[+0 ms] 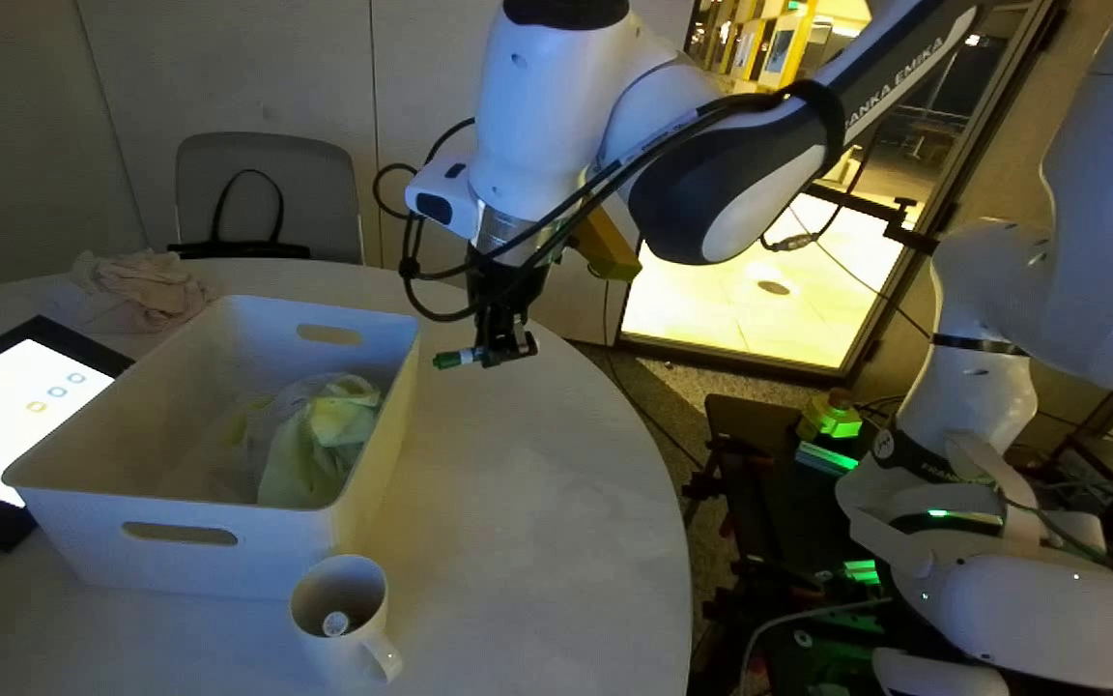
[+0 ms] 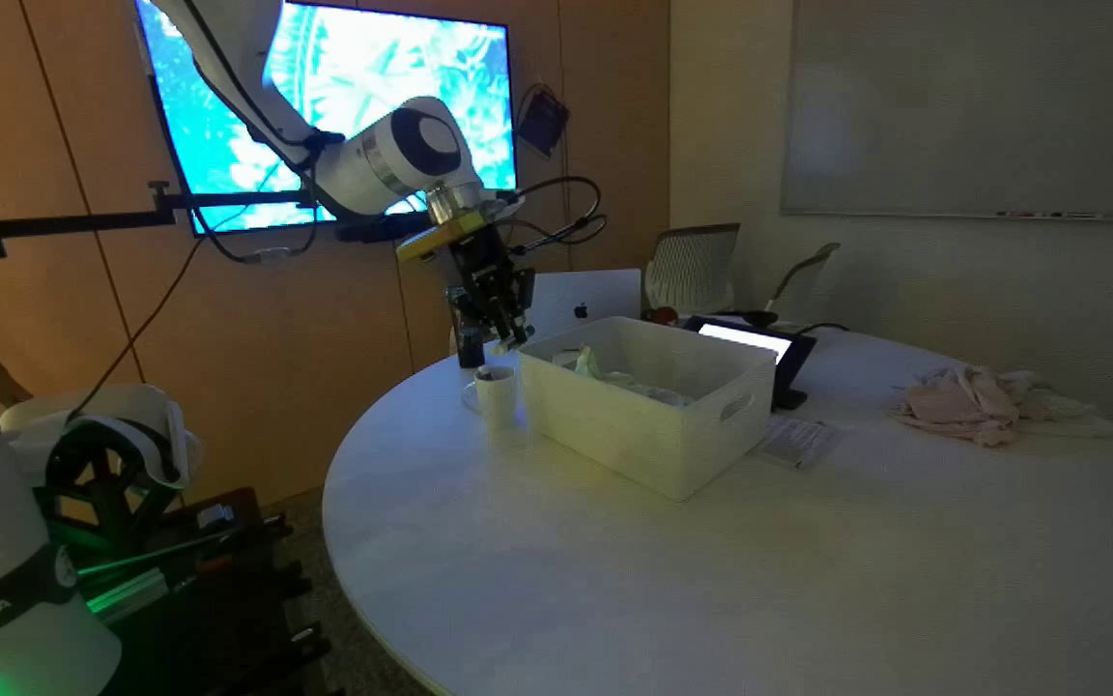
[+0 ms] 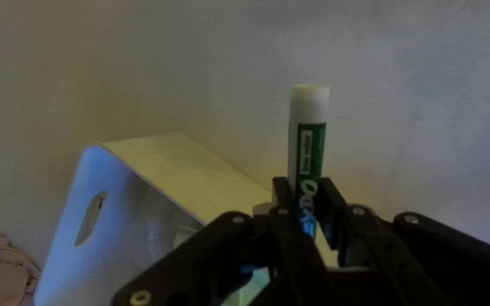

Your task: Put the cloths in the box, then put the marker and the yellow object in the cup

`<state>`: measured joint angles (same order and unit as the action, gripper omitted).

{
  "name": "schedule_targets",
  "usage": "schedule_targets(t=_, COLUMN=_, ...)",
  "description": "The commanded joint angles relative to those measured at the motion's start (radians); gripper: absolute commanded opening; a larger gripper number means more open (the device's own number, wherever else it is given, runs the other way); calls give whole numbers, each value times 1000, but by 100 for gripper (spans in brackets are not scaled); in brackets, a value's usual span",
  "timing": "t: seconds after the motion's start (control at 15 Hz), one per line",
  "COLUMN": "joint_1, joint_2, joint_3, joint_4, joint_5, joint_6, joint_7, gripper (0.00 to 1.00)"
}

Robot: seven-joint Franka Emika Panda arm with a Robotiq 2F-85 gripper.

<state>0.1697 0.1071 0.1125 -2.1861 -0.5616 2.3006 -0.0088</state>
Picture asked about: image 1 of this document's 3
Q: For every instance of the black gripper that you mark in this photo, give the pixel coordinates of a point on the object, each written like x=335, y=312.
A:
x=504, y=292

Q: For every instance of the black dry erase marker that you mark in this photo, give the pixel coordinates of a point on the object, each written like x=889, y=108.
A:
x=335, y=623

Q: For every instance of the white ceramic mug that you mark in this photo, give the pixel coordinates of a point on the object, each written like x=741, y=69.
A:
x=355, y=652

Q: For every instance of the black tablet with lit screen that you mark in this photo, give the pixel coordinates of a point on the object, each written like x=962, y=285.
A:
x=0, y=399

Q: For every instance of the grey office chair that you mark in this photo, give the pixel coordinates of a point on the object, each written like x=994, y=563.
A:
x=312, y=179

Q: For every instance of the green capped marker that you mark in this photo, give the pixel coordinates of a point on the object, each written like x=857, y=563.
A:
x=456, y=357

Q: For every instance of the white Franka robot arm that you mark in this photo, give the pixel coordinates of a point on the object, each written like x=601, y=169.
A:
x=1100, y=256

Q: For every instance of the light green cloth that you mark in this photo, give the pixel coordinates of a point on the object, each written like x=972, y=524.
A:
x=318, y=446

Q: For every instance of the white plastic storage box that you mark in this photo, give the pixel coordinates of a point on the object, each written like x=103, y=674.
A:
x=95, y=528

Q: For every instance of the pink crumpled cloth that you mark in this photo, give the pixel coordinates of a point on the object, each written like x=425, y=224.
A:
x=151, y=285

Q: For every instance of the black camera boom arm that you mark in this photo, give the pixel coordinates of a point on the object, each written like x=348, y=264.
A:
x=905, y=224

